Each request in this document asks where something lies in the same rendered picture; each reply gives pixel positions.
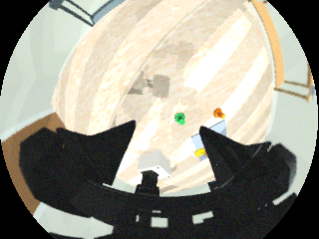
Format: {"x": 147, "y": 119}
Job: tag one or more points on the yellow gear with black stripe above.
{"x": 198, "y": 151}

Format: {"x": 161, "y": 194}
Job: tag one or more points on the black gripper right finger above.
{"x": 227, "y": 157}

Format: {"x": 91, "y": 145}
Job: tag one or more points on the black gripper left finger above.
{"x": 105, "y": 150}

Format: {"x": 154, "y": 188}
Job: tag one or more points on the orange gear with hub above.
{"x": 218, "y": 114}

